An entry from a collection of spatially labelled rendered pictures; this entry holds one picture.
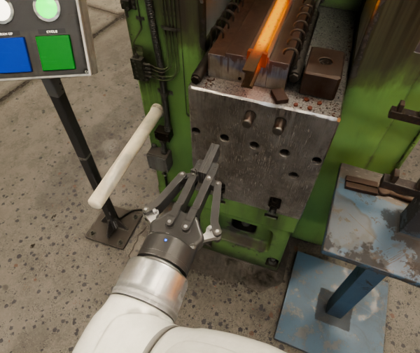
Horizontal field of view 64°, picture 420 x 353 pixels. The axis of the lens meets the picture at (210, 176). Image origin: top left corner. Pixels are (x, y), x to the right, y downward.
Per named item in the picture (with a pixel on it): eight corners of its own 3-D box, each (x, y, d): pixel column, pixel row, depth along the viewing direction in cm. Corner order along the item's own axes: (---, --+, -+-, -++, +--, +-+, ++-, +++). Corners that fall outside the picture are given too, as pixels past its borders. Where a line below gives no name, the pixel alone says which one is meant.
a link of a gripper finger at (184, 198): (175, 239, 51) (166, 236, 52) (199, 183, 58) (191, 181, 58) (173, 225, 48) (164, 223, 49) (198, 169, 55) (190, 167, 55)
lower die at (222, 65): (283, 91, 84) (290, 61, 77) (208, 75, 88) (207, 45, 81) (309, 13, 108) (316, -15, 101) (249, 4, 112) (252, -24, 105)
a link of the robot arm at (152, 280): (177, 330, 46) (193, 289, 49) (171, 310, 39) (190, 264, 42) (118, 308, 48) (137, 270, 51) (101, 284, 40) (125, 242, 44)
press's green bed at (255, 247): (277, 274, 149) (299, 219, 112) (198, 248, 157) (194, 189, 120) (299, 180, 182) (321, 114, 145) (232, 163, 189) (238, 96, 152)
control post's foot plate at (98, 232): (124, 252, 156) (120, 243, 149) (82, 238, 160) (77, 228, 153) (145, 214, 168) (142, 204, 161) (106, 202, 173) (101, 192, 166)
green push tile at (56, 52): (75, 69, 79) (68, 34, 76) (42, 70, 78) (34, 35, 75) (77, 68, 80) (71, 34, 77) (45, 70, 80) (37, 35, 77)
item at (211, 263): (278, 319, 137) (278, 318, 136) (150, 274, 149) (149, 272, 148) (295, 237, 160) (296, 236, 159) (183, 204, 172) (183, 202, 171)
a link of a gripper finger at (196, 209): (178, 227, 48) (187, 230, 48) (206, 171, 55) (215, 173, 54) (180, 240, 51) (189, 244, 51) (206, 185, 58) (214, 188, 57)
